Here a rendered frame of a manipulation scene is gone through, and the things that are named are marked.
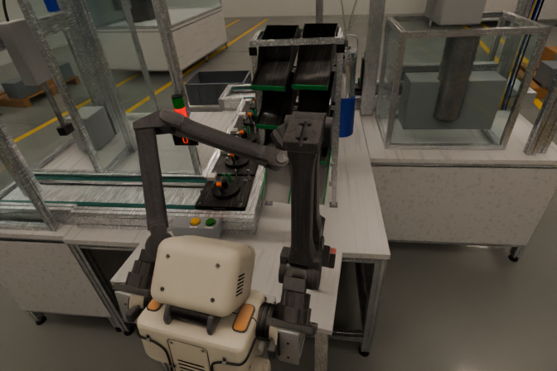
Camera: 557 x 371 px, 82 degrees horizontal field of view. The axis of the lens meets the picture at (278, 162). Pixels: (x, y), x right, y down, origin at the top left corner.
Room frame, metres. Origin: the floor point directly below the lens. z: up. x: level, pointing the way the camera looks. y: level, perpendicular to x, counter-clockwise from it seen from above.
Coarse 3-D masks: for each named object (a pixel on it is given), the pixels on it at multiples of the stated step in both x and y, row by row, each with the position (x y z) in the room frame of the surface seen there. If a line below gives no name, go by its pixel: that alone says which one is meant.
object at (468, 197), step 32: (384, 160) 1.59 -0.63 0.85; (416, 160) 1.56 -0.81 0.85; (448, 160) 1.53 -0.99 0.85; (480, 160) 1.50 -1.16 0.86; (512, 160) 1.48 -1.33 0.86; (544, 160) 1.45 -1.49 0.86; (384, 192) 1.58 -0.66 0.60; (416, 192) 1.55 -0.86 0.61; (448, 192) 1.52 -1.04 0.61; (480, 192) 1.50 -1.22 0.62; (512, 192) 1.47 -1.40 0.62; (544, 192) 1.44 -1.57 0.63; (384, 224) 1.58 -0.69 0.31; (416, 224) 1.55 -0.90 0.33; (448, 224) 1.51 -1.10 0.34; (480, 224) 1.48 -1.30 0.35; (512, 224) 1.45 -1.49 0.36; (512, 256) 1.45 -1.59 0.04
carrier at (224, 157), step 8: (224, 152) 1.59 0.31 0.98; (224, 160) 1.52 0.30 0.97; (240, 160) 1.48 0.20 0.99; (248, 160) 1.48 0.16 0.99; (216, 168) 1.45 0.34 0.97; (224, 168) 1.44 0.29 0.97; (232, 168) 1.43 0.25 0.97; (240, 168) 1.43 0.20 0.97; (248, 168) 1.42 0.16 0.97; (256, 168) 1.42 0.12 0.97
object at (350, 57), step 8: (344, 40) 1.95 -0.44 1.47; (352, 48) 1.95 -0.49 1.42; (344, 56) 1.88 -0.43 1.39; (352, 56) 1.89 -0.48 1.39; (344, 64) 1.88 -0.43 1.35; (352, 64) 1.89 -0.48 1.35; (344, 72) 1.88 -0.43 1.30; (352, 72) 1.89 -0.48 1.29; (344, 80) 1.88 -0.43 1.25; (352, 80) 1.89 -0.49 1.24; (344, 88) 1.88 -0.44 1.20; (352, 88) 1.90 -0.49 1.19; (344, 96) 1.88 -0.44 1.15; (352, 96) 1.90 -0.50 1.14
